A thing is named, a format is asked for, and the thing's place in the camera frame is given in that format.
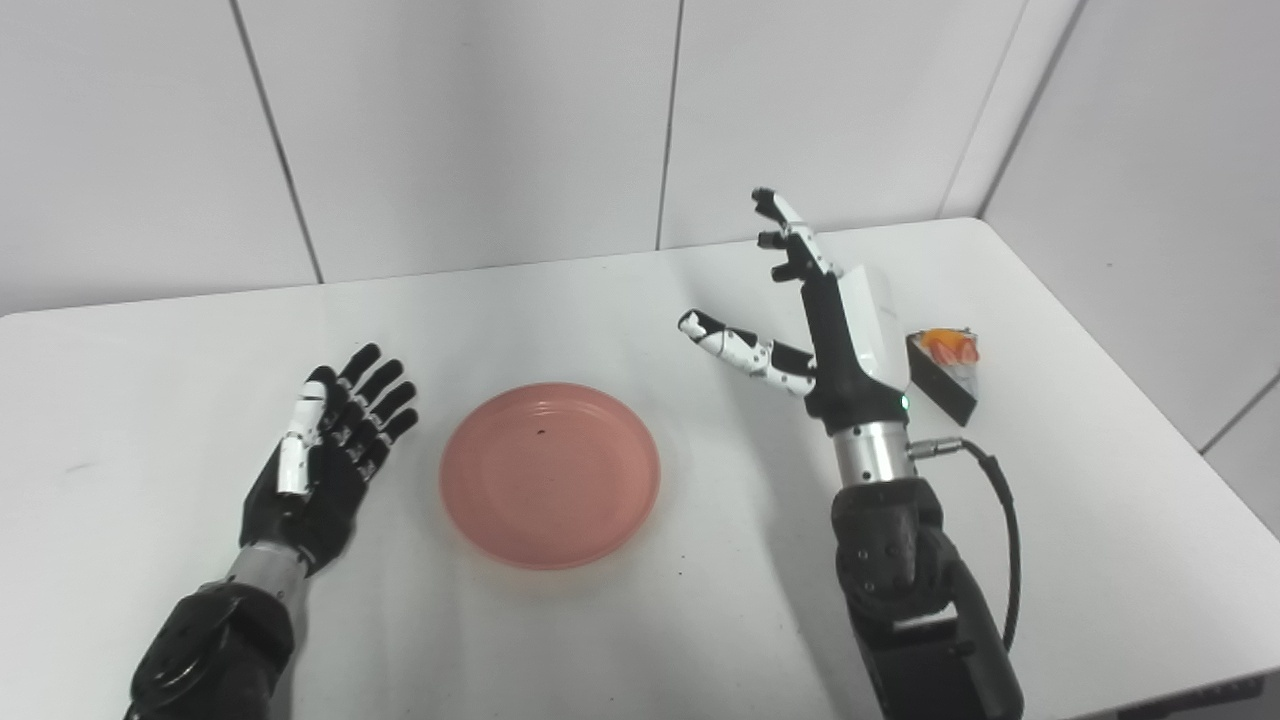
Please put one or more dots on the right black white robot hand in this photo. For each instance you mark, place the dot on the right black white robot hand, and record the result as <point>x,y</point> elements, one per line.
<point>850,340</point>

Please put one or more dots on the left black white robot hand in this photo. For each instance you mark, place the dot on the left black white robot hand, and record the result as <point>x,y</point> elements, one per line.
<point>320,490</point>

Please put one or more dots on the pink round plate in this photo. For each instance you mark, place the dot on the pink round plate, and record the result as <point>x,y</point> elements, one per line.
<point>550,475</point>

